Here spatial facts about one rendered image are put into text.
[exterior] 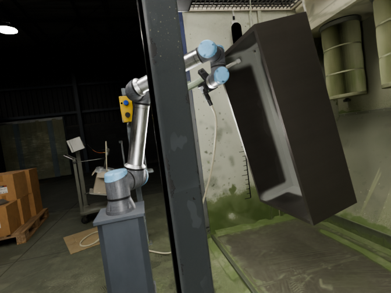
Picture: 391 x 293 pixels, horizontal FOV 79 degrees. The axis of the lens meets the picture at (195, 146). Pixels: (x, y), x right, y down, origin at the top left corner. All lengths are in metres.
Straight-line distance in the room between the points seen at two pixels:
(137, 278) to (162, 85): 1.48
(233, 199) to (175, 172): 2.20
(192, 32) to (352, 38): 1.48
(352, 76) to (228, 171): 1.46
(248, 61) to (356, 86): 1.12
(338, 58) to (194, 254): 2.52
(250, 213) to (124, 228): 1.48
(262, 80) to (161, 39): 1.76
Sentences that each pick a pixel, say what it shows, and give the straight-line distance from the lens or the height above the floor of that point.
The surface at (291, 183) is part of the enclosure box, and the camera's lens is 2.24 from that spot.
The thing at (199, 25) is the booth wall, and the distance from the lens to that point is 2.63.
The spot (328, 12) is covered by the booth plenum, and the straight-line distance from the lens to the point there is 2.77.
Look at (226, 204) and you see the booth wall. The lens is 2.53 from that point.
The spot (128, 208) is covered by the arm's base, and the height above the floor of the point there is 0.66.
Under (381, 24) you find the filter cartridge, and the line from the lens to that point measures 2.45.
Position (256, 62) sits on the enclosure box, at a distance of 2.12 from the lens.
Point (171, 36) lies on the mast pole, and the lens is 0.39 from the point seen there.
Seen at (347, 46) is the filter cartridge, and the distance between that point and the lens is 2.76.
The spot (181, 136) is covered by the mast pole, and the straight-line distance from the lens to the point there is 0.36.
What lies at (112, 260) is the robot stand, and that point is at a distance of 1.68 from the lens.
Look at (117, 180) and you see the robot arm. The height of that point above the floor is 0.86.
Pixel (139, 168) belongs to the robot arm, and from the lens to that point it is 1.71.
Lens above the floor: 1.09
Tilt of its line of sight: 3 degrees down
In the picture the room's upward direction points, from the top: 7 degrees counter-clockwise
